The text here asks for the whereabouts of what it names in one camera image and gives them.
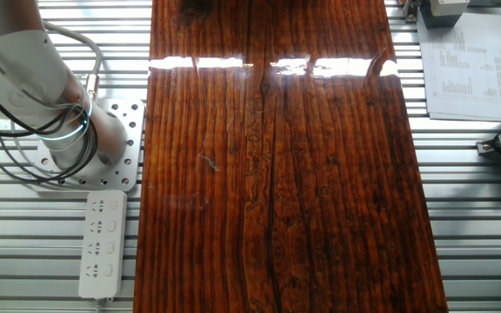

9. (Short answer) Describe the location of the brown wood grain board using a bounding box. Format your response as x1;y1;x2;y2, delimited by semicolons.
132;0;450;313

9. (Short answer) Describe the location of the white power strip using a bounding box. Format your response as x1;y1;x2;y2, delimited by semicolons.
77;189;129;302

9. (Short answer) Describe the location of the printed paper sheet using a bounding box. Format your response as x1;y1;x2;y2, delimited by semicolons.
416;11;501;123

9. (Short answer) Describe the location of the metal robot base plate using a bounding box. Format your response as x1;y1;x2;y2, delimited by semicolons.
32;97;146;193

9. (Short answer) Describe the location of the thick grey robot cable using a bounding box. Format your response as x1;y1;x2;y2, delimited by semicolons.
41;20;104;100

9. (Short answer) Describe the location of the black floor cable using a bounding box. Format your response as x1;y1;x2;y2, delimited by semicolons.
0;73;99;187

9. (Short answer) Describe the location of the silver camera with ribbed housing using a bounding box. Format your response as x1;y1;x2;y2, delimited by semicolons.
418;0;471;30

